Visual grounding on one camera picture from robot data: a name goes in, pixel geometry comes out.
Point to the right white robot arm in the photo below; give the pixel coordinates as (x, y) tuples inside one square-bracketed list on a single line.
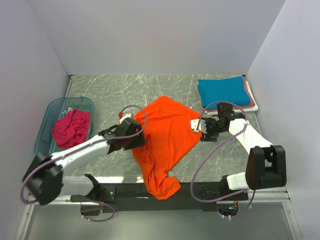
[(266, 165)]

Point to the blue folded t shirt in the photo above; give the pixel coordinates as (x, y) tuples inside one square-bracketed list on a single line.
[(232, 90)]

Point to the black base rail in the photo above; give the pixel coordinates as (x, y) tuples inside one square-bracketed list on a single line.
[(160, 197)]

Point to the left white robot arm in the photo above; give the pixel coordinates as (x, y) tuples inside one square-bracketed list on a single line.
[(48, 177)]

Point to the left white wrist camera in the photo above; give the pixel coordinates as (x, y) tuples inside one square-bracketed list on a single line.
[(122, 116)]

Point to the orange t shirt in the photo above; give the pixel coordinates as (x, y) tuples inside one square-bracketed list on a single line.
[(169, 138)]

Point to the aluminium frame rail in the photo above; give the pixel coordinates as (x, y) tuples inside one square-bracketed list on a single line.
[(270, 195)]

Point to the pink folded t shirt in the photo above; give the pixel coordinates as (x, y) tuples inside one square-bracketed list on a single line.
[(247, 105)]

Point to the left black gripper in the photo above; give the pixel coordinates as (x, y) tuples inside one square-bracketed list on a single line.
[(140, 140)]

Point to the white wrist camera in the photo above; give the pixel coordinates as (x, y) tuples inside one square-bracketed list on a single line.
[(122, 116), (198, 125)]

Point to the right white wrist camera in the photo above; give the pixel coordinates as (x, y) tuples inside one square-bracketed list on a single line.
[(198, 125)]

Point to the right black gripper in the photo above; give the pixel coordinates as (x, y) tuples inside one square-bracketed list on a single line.
[(206, 137)]

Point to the magenta crumpled t shirt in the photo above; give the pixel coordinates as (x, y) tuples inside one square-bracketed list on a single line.
[(72, 129)]

